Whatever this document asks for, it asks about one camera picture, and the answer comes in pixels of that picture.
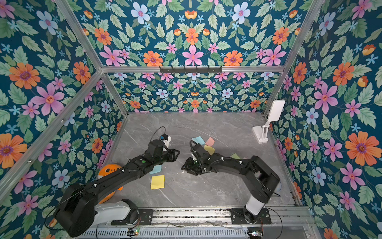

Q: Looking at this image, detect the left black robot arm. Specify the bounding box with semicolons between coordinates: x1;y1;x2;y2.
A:
53;139;180;237

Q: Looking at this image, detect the green memo pad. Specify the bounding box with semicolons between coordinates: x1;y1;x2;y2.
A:
230;153;241;159

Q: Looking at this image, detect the yellow memo pad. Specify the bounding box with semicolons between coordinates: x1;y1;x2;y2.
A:
150;175;165;190

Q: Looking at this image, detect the white phone stand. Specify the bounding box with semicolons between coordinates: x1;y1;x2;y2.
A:
252;100;286;144

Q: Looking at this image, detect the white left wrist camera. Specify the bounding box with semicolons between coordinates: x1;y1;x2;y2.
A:
160;134;172;148

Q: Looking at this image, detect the orange shark plush toy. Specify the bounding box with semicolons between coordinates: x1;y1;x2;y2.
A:
97;164;123;204

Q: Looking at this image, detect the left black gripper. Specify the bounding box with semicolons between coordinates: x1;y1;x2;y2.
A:
152;148;182;167

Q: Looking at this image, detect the torn pink memo page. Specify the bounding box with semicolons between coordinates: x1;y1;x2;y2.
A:
205;137;215;147

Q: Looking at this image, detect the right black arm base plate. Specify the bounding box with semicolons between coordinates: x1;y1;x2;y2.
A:
228;208;272;225

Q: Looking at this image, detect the torn yellow memo page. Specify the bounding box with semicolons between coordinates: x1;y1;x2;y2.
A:
204;145;215;155

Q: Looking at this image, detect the blue memo pad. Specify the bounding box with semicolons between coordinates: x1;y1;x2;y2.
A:
149;165;162;175

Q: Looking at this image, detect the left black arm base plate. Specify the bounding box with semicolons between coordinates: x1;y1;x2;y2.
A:
111;209;154;226

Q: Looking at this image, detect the torn blue memo page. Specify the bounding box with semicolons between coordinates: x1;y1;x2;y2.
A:
192;136;205;145

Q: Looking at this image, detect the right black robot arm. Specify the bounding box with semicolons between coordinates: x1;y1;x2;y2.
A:
182;144;280;224

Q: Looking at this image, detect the black hook rail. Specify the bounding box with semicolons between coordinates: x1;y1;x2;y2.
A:
159;66;223;74

